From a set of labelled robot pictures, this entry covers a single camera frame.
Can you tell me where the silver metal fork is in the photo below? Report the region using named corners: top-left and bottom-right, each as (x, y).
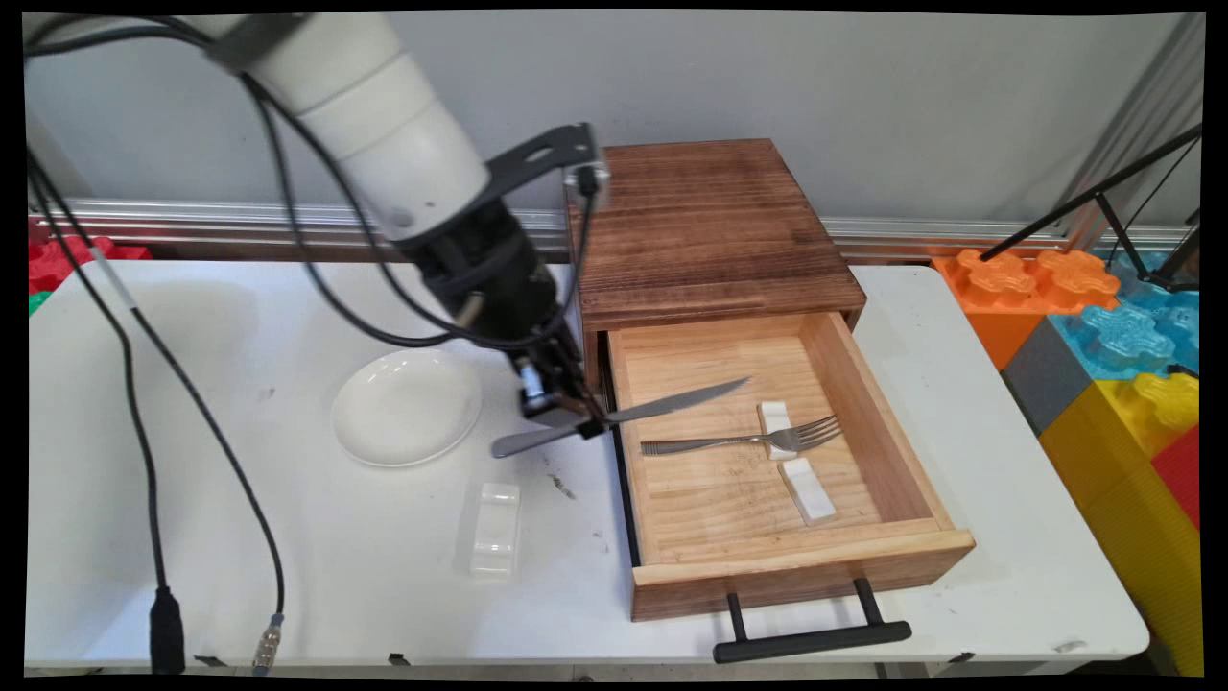
top-left (640, 414), bottom-right (844, 458)

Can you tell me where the grey big toy block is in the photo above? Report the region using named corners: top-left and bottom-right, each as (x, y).
top-left (1000, 317), bottom-right (1096, 439)

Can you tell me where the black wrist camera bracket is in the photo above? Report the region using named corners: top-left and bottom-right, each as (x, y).
top-left (484, 122), bottom-right (612, 200)

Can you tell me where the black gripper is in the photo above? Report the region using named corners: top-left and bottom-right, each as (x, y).
top-left (411, 196), bottom-right (612, 440)

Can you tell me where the white ceramic cutlery rest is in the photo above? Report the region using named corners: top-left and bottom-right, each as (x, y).
top-left (469, 482), bottom-right (524, 579)
top-left (757, 399), bottom-right (800, 463)
top-left (776, 457), bottom-right (838, 525)

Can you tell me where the black drawer handle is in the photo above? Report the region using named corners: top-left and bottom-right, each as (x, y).
top-left (712, 578), bottom-right (914, 666)

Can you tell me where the orange big toy block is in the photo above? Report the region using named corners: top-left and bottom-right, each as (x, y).
top-left (932, 247), bottom-right (1122, 371)

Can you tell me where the black cable with black plug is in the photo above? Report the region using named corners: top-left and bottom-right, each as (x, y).
top-left (24, 13), bottom-right (601, 677)

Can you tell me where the yellow big toy block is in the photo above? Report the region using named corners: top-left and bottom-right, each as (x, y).
top-left (1038, 371), bottom-right (1205, 679)

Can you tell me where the light wooden drawer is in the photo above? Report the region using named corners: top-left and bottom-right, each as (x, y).
top-left (606, 309), bottom-right (978, 624)

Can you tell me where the red big toy block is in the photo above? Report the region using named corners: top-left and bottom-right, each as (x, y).
top-left (1150, 426), bottom-right (1203, 532)
top-left (27, 234), bottom-right (154, 296)

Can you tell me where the aluminium wall rail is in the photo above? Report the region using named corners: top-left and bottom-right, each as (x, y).
top-left (38, 198), bottom-right (1196, 265)

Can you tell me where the blue big toy block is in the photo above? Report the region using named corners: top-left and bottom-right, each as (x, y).
top-left (1050, 251), bottom-right (1203, 384)

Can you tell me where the silver metal knife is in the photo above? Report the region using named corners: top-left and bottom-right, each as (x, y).
top-left (490, 376), bottom-right (752, 460)

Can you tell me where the dark wooden cabinet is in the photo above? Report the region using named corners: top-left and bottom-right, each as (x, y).
top-left (566, 137), bottom-right (869, 395)

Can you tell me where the white round plate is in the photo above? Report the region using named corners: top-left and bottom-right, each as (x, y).
top-left (331, 347), bottom-right (484, 469)

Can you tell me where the black cable with white tag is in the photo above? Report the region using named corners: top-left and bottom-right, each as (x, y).
top-left (24, 13), bottom-right (601, 677)

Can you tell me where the black tripod stand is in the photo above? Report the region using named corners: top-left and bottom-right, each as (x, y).
top-left (978, 123), bottom-right (1205, 295)

